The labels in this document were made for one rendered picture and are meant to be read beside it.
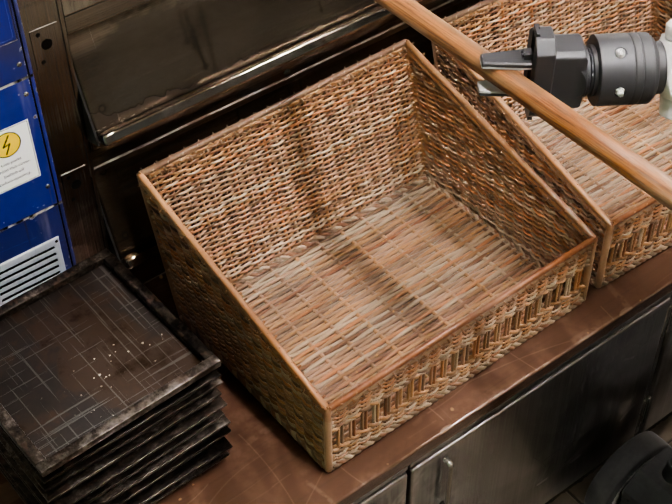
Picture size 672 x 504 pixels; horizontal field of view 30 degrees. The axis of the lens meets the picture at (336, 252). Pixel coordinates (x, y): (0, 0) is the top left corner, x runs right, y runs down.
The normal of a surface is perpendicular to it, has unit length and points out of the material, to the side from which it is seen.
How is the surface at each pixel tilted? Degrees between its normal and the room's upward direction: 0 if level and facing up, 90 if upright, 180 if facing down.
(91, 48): 70
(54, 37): 90
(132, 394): 0
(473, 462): 90
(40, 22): 90
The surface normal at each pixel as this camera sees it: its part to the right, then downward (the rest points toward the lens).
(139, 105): 0.57, 0.29
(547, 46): 0.04, 0.01
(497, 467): 0.61, 0.57
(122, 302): -0.01, -0.70
